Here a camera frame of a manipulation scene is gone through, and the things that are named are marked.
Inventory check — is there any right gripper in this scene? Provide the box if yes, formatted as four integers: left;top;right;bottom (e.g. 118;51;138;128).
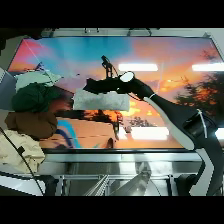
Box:
82;77;118;96

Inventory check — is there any pale green garment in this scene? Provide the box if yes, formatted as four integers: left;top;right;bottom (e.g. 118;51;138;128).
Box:
14;70;63;92

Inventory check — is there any dark green garment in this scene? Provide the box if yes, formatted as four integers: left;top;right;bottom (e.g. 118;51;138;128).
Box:
11;82;62;114

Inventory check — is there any brown garment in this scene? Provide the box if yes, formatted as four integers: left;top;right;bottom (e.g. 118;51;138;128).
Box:
4;110;59;140

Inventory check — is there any blue grey garment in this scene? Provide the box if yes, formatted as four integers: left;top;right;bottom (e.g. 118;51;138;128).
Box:
0;67;18;112

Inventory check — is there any cream garment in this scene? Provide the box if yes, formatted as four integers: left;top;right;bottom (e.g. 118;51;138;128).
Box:
0;128;47;175

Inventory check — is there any black cable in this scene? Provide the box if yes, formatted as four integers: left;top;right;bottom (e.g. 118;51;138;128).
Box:
0;127;46;197

